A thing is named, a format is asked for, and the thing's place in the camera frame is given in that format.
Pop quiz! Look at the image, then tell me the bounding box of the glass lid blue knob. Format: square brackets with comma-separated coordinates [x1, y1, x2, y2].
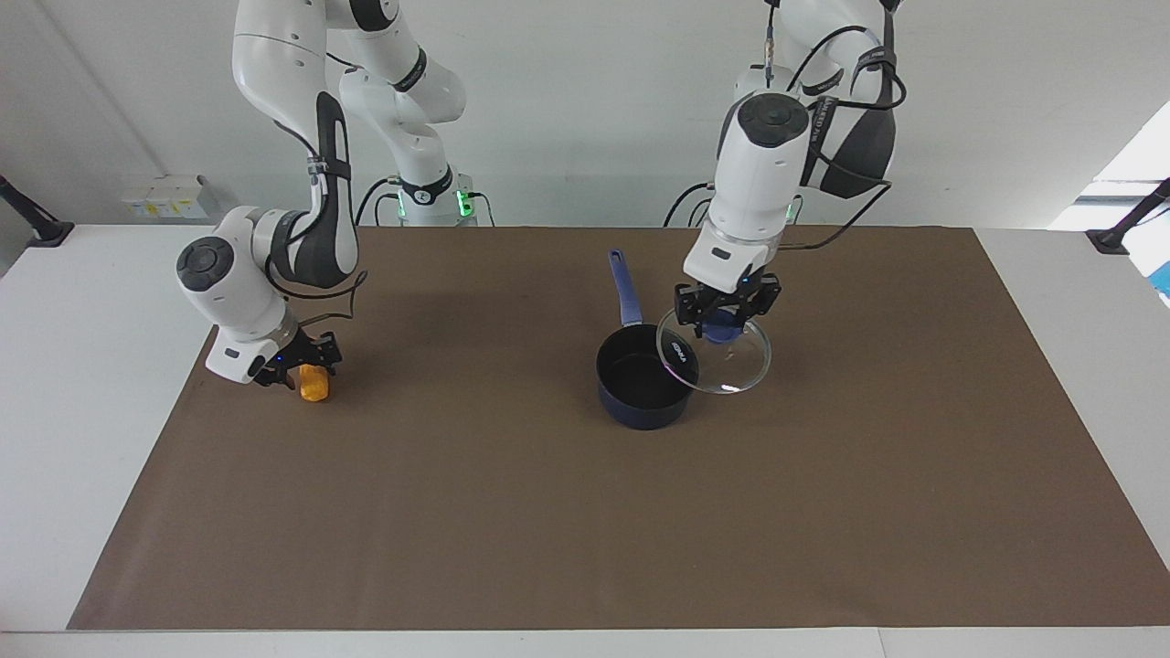
[656, 308, 772, 396]

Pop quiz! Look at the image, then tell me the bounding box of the brown table mat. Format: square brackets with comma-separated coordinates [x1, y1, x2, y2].
[68, 226, 1170, 631]

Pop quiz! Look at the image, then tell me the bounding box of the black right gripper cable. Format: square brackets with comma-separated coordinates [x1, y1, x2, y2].
[270, 265, 368, 332]

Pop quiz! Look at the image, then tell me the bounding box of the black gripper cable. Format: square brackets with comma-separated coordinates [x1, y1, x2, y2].
[766, 0, 908, 252]
[270, 265, 368, 332]

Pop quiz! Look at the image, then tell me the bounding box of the black left arm base cable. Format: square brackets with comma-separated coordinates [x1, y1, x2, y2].
[663, 181, 723, 228]

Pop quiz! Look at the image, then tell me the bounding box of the black arm base cable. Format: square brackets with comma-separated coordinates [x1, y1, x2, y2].
[663, 181, 723, 228]
[354, 177, 403, 227]

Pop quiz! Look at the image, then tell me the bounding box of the dark blue pot purple handle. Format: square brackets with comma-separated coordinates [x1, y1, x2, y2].
[596, 249, 700, 430]

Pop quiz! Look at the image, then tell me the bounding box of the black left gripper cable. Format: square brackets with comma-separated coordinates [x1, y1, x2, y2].
[766, 0, 908, 252]

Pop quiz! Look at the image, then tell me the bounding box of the black right arm base cable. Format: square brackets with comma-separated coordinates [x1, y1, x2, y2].
[354, 177, 403, 227]

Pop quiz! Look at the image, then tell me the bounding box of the white wall socket box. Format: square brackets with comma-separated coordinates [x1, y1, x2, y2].
[122, 175, 209, 220]

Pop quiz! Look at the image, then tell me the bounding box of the black clamp mount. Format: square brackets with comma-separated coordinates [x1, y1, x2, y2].
[1086, 178, 1170, 255]
[0, 174, 75, 249]

